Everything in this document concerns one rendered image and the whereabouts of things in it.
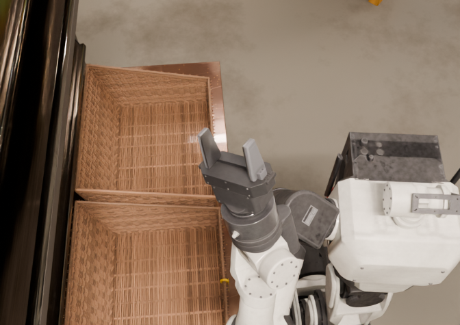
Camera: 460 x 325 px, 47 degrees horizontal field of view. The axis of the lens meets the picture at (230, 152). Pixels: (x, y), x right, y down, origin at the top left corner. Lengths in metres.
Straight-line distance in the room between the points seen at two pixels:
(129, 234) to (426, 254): 1.16
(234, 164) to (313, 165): 2.01
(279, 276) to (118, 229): 1.15
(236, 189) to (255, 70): 2.40
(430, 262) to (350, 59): 2.26
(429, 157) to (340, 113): 1.81
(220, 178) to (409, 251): 0.48
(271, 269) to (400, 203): 0.29
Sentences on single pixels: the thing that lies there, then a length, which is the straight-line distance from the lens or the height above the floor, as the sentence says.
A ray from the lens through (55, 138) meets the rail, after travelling 1.20.
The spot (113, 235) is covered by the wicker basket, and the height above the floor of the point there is 0.59.
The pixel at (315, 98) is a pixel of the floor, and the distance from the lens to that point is 3.05.
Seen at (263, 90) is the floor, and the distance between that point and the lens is 3.05.
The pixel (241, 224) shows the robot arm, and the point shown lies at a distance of 0.82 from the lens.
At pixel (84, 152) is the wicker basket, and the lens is 1.90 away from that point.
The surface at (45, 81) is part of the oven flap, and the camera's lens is 1.34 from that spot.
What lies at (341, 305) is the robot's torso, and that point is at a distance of 1.60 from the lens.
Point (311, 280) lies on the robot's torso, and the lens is 2.17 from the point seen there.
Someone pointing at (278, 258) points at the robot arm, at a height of 1.57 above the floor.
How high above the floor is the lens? 2.38
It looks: 58 degrees down
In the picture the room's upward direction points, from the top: straight up
